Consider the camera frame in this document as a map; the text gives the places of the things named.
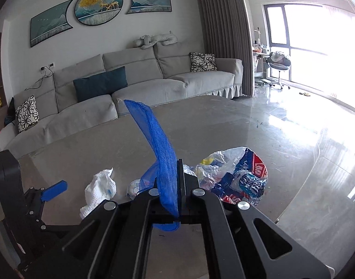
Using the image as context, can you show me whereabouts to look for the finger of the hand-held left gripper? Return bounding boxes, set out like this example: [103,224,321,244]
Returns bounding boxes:
[23,181,68,231]
[0,149,25,225]

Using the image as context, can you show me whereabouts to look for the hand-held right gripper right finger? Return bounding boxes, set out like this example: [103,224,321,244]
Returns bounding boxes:
[177,158,332,279]

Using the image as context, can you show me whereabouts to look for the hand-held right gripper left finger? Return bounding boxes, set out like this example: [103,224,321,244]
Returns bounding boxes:
[18,180,178,279]

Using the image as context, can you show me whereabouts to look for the blue mesh bag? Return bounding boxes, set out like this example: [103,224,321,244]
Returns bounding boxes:
[124,99,181,233]

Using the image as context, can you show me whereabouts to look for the small round printed lid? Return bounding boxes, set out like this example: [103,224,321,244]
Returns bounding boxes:
[127,179,143,200]

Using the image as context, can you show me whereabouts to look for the crumpled white tissue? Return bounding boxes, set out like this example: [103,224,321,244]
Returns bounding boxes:
[79,168,117,220]

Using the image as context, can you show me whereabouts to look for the clear plastic bag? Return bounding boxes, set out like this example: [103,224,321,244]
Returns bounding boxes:
[183,147,249,187]

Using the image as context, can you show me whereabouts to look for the dark bag beside sofa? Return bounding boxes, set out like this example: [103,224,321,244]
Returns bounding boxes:
[4,97,17,127]

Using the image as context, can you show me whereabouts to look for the black white floral pillow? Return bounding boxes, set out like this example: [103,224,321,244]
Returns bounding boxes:
[190,52,218,73]
[15,94,40,134]

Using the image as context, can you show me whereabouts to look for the blue silver foil wrapper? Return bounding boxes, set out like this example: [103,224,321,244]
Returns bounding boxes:
[232,173,267,200]

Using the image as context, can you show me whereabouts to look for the red blue printed snack bag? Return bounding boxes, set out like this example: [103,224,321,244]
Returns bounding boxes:
[212,147,269,207]

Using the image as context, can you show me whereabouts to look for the grey fabric sofa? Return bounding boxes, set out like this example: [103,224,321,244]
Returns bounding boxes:
[0,45,244,160]

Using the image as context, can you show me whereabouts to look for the teal rectangular pillow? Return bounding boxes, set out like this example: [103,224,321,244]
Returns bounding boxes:
[73,66,128,103]

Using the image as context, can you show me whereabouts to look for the white desk with lamp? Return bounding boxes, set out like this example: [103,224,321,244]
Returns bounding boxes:
[252,27,271,87]

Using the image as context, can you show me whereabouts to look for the white plush toy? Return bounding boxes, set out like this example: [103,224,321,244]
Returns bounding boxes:
[134,31,178,49]

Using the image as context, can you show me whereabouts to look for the swivel chair with clothes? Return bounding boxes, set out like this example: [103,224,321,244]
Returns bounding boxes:
[266,50,292,90]

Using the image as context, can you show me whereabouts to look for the grey brown curtain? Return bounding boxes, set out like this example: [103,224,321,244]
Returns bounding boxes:
[193,0,256,97]

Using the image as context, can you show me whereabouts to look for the large dark-framed window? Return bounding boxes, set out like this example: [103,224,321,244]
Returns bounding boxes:
[261,2,355,96]

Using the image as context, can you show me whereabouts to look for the black charger cable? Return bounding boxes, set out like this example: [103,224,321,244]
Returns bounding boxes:
[23,69,55,91]

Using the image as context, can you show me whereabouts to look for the crescent teal wall painting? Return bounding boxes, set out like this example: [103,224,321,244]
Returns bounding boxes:
[124,0,173,15]
[30,0,74,48]

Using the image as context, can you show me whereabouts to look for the round deer wall painting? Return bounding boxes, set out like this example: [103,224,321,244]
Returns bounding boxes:
[74,0,124,26]

